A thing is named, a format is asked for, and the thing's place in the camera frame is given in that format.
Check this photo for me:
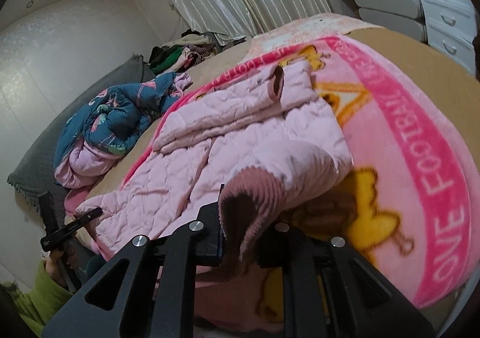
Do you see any grey drawer unit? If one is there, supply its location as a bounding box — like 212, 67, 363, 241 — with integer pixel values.
353, 0, 427, 43

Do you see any peach white floral blanket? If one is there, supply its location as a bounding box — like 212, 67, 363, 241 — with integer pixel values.
241, 13, 382, 62

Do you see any pink cartoon fleece blanket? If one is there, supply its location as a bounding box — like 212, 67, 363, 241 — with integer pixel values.
63, 36, 480, 335

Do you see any grey headboard cushion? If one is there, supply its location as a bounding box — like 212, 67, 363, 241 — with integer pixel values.
7, 55, 155, 215

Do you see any white drawer chest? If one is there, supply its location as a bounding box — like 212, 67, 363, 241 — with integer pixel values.
421, 0, 478, 74

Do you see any pink quilted jacket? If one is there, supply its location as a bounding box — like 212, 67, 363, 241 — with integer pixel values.
76, 61, 353, 280

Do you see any blue flamingo print comforter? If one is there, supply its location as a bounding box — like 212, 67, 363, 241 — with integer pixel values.
54, 72, 193, 189

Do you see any green sleeve forearm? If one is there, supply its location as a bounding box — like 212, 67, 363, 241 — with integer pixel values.
1, 258, 73, 337

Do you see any person's left hand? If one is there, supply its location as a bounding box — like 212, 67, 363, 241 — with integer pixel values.
45, 246, 79, 289

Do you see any pile of mixed clothes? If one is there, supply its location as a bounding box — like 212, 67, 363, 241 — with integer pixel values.
147, 30, 247, 75

